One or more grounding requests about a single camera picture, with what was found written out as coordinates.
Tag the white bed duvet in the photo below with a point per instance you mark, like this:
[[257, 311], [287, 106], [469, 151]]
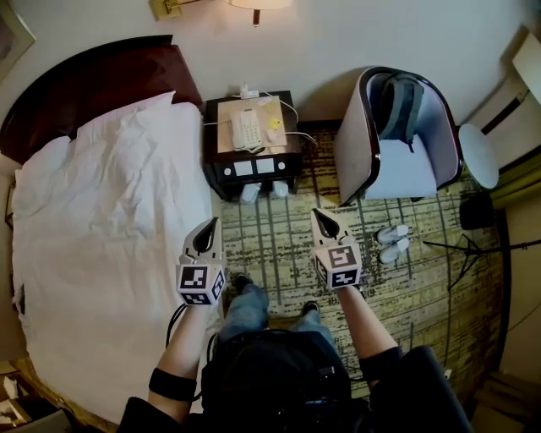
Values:
[[105, 275]]

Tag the brass wall lamp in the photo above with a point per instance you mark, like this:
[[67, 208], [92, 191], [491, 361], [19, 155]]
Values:
[[162, 8]]

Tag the yellow note card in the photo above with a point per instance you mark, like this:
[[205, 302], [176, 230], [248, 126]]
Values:
[[275, 123]]

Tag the person's black shoe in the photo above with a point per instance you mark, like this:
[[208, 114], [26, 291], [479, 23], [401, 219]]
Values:
[[242, 281], [310, 306]]

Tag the person's right black shoe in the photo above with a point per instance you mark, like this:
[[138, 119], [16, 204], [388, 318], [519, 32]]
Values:
[[310, 306]]

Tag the black chest pack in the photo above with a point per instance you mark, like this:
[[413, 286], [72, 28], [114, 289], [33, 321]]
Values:
[[274, 380]]

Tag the white packing paper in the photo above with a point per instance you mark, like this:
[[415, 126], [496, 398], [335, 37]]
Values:
[[8, 385]]

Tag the open cardboard box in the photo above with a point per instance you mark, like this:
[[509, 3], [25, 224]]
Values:
[[17, 412]]

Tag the black forearm band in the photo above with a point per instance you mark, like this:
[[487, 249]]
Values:
[[171, 382], [380, 361]]

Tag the person's right forearm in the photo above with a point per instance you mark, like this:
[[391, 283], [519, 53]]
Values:
[[363, 321]]

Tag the window curtain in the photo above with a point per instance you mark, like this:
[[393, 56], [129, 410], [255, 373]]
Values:
[[520, 186]]

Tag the person's left forearm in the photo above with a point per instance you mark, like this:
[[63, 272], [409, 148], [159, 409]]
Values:
[[186, 338]]

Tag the person's left black shoe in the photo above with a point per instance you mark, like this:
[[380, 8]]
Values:
[[242, 281]]

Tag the white power strip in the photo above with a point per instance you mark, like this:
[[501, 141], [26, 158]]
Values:
[[250, 93]]

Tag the framed wall picture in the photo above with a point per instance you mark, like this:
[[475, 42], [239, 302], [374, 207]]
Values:
[[12, 38]]

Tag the white oval device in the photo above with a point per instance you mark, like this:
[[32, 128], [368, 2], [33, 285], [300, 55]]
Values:
[[271, 136]]

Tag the grey backpack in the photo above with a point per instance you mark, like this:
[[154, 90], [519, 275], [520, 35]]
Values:
[[399, 110]]

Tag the dark wooden headboard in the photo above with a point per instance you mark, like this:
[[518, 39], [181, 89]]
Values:
[[84, 76]]

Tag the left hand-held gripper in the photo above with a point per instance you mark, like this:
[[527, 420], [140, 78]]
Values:
[[194, 279]]

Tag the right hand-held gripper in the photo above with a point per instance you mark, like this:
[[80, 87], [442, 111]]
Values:
[[338, 266]]

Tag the black waste bin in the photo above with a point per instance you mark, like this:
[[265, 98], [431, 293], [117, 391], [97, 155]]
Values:
[[477, 211]]

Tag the dark wooden nightstand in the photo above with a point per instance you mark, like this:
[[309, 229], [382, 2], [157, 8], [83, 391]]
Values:
[[215, 177]]

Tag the person's black top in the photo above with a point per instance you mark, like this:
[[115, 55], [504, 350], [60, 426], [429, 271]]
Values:
[[422, 393]]

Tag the black tripod light stand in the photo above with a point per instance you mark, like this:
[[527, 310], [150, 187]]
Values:
[[466, 250]]

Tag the white square switch panel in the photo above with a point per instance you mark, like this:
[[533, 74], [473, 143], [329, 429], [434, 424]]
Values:
[[265, 166], [244, 168]]

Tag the armchair with blue seat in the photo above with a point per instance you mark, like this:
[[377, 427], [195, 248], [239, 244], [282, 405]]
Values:
[[359, 148]]

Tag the white pillow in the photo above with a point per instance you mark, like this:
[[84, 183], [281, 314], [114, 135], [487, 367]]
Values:
[[139, 114], [42, 169]]

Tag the round white side table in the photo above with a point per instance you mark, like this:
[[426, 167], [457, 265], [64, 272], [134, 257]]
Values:
[[477, 156]]

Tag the floor lamp with white shade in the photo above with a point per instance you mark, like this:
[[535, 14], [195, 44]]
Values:
[[528, 55]]

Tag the white paper label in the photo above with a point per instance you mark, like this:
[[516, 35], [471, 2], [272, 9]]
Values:
[[266, 102]]

